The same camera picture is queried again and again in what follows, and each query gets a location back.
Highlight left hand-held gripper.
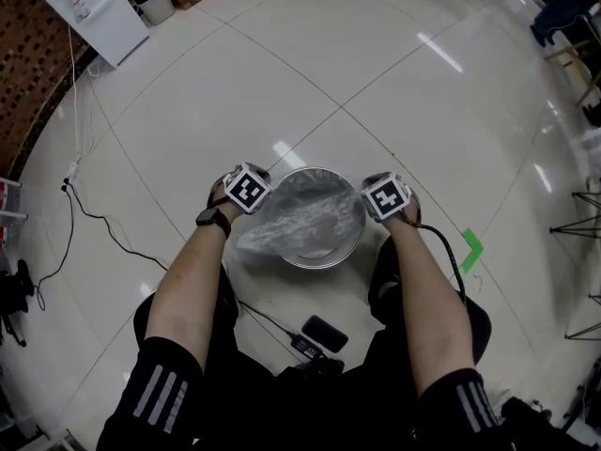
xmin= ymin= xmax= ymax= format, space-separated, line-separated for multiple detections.
xmin=221 ymin=160 xmax=273 ymax=216

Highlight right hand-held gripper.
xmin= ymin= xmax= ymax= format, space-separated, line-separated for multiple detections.
xmin=359 ymin=170 xmax=414 ymax=224

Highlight clear plastic bag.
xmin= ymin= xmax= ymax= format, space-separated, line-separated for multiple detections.
xmin=234 ymin=169 xmax=367 ymax=257

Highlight stainless steel bucket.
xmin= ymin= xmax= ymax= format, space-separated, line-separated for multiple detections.
xmin=271 ymin=166 xmax=368 ymax=268

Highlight person's right forearm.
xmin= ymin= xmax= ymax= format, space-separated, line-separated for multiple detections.
xmin=387 ymin=221 xmax=475 ymax=398

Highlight person's left forearm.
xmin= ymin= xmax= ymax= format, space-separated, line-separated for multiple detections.
xmin=143 ymin=207 xmax=236 ymax=375

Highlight person's right hand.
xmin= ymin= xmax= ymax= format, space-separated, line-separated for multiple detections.
xmin=383 ymin=193 xmax=422 ymax=228

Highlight person's left hand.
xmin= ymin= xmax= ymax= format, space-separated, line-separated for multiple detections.
xmin=208 ymin=175 xmax=241 ymax=221

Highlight black smartwatch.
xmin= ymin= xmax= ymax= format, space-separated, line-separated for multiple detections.
xmin=195 ymin=207 xmax=234 ymax=240

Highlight person's right black shoe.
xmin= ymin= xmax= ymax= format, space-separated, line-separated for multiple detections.
xmin=368 ymin=237 xmax=400 ymax=319

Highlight person's black shoe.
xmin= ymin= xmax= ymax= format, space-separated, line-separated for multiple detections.
xmin=218 ymin=260 xmax=241 ymax=323
xmin=368 ymin=237 xmax=400 ymax=319

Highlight green floor tape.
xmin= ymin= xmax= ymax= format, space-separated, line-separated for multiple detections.
xmin=459 ymin=226 xmax=485 ymax=274

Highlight person's left black shoe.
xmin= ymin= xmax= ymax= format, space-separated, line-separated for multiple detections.
xmin=218 ymin=260 xmax=241 ymax=323

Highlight black smartphone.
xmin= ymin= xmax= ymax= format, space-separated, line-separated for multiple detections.
xmin=300 ymin=315 xmax=349 ymax=353

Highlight person's black trousers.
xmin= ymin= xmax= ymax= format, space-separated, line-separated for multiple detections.
xmin=133 ymin=263 xmax=493 ymax=451

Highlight black power adapter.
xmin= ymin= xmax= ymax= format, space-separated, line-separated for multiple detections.
xmin=290 ymin=331 xmax=330 ymax=361

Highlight black tripod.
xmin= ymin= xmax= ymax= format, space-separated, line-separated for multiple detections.
xmin=548 ymin=190 xmax=601 ymax=239
xmin=564 ymin=293 xmax=601 ymax=342

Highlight small beige waste bin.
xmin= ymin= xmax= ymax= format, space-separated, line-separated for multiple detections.
xmin=133 ymin=0 xmax=177 ymax=26

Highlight white water dispenser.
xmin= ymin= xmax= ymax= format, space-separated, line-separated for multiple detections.
xmin=38 ymin=0 xmax=150 ymax=69

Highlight person's black striped shirt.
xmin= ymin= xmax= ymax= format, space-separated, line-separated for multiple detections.
xmin=96 ymin=335 xmax=517 ymax=451

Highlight wooden stool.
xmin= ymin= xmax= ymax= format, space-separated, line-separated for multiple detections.
xmin=544 ymin=14 xmax=601 ymax=107

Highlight white shelf rack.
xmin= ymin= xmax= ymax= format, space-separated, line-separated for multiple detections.
xmin=0 ymin=176 xmax=29 ymax=253

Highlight black folded stand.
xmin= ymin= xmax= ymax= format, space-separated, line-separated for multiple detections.
xmin=0 ymin=258 xmax=35 ymax=347

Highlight grey storage crate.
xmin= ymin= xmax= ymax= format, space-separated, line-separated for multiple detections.
xmin=0 ymin=420 xmax=76 ymax=451

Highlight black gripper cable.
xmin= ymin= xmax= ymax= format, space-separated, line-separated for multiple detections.
xmin=415 ymin=223 xmax=469 ymax=307

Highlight black adapter cable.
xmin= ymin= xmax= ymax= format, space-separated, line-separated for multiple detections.
xmin=237 ymin=298 xmax=297 ymax=337

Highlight black floor cable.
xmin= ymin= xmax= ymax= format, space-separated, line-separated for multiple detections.
xmin=33 ymin=183 xmax=76 ymax=312
xmin=68 ymin=185 xmax=170 ymax=272

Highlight white power cable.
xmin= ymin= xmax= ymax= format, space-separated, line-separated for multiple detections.
xmin=68 ymin=23 xmax=100 ymax=166

